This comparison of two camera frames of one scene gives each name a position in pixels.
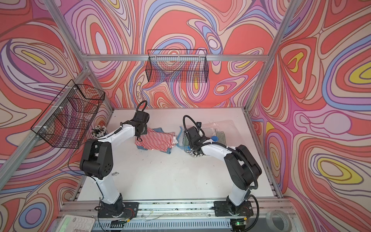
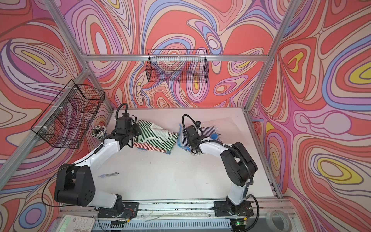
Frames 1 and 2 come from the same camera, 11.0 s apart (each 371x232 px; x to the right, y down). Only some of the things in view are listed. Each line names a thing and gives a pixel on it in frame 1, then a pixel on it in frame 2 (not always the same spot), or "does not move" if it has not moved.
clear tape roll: [287, 220] does not move
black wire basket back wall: [180, 65] does not move
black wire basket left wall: [68, 122] does not move
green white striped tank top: [215, 134] to [149, 134]
